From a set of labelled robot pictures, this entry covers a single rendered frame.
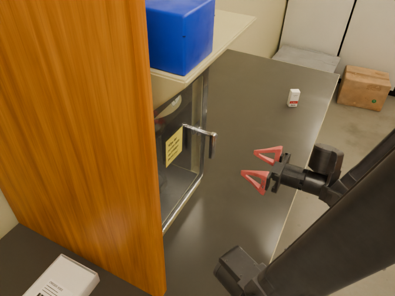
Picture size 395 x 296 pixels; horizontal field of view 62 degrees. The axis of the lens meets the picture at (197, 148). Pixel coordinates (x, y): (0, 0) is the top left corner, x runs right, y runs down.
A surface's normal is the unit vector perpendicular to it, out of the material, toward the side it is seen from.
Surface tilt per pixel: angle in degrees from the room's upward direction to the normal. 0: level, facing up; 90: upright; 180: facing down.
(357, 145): 0
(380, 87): 86
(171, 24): 90
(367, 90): 88
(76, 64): 90
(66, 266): 0
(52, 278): 0
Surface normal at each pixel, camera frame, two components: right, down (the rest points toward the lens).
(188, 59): 0.89, 0.31
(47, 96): -0.45, 0.57
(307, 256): -0.83, 0.39
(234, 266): -0.08, -0.78
